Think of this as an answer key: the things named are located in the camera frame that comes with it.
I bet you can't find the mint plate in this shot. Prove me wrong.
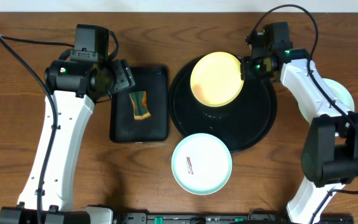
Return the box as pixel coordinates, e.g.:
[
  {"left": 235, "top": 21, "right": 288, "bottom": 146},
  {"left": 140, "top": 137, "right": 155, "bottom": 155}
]
[
  {"left": 298, "top": 78, "right": 356, "bottom": 124},
  {"left": 171, "top": 133, "right": 232, "bottom": 195}
]

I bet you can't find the yellow plate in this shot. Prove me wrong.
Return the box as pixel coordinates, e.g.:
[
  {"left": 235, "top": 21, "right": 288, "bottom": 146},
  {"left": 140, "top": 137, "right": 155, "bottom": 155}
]
[{"left": 190, "top": 52, "right": 244, "bottom": 108}]

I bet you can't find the black rectangular tray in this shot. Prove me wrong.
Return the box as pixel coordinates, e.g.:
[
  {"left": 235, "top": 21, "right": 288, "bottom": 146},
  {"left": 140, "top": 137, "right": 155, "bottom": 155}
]
[{"left": 109, "top": 65, "right": 168, "bottom": 142}]

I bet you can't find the black round tray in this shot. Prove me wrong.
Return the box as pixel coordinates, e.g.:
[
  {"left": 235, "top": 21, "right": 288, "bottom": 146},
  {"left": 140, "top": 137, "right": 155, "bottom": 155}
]
[{"left": 168, "top": 57, "right": 277, "bottom": 152}]

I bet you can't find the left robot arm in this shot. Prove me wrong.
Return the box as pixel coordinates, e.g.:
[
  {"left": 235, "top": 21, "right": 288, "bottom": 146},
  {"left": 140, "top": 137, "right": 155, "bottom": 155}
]
[{"left": 0, "top": 60, "right": 134, "bottom": 223}]

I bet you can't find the orange green sponge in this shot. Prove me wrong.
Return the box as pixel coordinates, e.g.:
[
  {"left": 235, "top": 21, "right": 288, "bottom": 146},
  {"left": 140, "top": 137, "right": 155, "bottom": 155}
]
[{"left": 129, "top": 91, "right": 151, "bottom": 120}]

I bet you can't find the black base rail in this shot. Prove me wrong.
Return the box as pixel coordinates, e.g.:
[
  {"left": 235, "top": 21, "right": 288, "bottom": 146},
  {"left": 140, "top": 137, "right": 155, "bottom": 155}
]
[{"left": 113, "top": 212, "right": 355, "bottom": 224}]

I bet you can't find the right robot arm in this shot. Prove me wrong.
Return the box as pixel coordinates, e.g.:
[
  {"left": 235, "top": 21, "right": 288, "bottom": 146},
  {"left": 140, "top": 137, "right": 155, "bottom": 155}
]
[{"left": 242, "top": 29, "right": 358, "bottom": 223}]

